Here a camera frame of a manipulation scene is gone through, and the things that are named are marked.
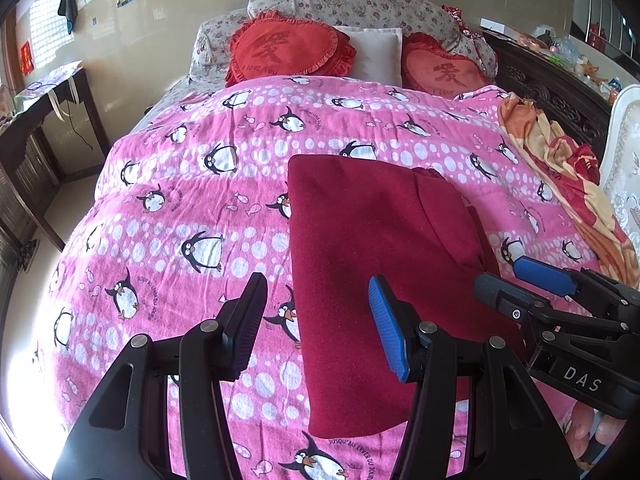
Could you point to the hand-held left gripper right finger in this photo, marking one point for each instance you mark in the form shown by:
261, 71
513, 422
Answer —
390, 330

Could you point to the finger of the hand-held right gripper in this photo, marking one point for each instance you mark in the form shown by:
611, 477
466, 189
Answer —
495, 290
542, 270

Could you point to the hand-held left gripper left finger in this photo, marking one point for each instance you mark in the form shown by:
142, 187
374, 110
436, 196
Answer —
250, 320

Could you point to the maroon garment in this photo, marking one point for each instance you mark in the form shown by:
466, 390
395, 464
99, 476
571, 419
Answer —
360, 240

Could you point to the orange floral blanket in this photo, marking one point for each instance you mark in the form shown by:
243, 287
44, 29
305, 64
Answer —
575, 180

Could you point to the white ornate chair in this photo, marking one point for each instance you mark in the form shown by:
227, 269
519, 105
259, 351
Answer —
622, 160

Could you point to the pink penguin print blanket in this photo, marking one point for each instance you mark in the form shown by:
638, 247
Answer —
175, 200

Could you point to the dark carved wooden cabinet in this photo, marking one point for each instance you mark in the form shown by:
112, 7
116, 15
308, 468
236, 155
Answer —
550, 90

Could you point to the clear plastic bag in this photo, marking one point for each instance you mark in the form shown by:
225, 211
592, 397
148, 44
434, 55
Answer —
565, 47

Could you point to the red heart-shaped pillow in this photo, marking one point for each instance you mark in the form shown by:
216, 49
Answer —
285, 45
440, 67

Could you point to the white flat box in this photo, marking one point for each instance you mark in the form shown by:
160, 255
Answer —
500, 25

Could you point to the dark slatted wooden panel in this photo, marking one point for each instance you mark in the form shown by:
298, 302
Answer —
27, 175

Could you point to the red patterned cloth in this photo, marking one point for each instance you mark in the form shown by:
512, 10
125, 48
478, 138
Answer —
457, 17

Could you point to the dark wooden desk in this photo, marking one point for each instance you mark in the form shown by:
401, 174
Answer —
85, 110

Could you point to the white pillow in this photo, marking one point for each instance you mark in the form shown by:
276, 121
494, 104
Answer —
372, 52

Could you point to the metal stair railing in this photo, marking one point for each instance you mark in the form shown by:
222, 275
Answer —
602, 5

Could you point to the small floral pillow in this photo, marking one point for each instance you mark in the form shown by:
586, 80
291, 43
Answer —
212, 40

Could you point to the white paper bag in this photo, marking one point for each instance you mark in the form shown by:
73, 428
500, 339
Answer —
50, 77

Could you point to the large floral bolster pillow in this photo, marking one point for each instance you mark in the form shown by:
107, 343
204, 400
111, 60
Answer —
360, 2

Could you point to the red paper sign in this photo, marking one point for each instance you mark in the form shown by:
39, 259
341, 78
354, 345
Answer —
26, 57

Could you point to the black hanging garment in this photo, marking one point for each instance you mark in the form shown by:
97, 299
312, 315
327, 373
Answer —
67, 2

